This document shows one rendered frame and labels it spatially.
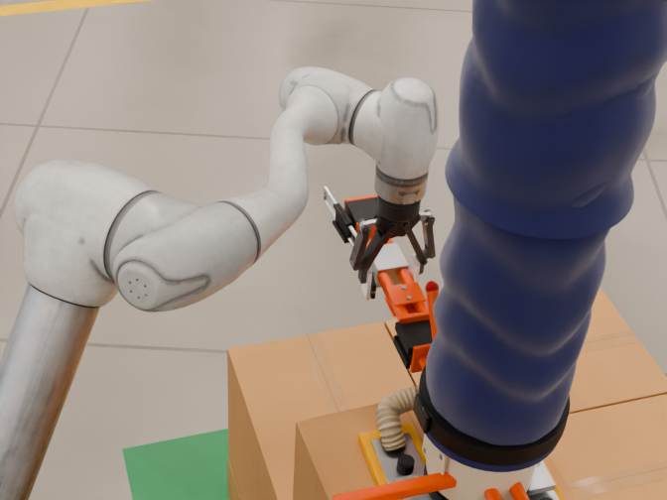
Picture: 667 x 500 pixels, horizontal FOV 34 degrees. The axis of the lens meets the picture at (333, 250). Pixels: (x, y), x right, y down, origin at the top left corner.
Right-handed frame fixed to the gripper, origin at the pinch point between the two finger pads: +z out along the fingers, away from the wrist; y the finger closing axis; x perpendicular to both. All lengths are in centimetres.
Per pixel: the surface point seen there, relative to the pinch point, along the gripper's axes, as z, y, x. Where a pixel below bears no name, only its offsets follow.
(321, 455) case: 13.3, -20.3, -26.1
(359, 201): -2.7, 0.7, 21.1
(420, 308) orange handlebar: -0.8, 2.5, -9.1
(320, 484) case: 14.1, -22.0, -31.3
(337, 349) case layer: 54, 4, 37
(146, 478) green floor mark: 108, -42, 54
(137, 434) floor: 108, -42, 70
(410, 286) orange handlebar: -1.4, 2.5, -3.8
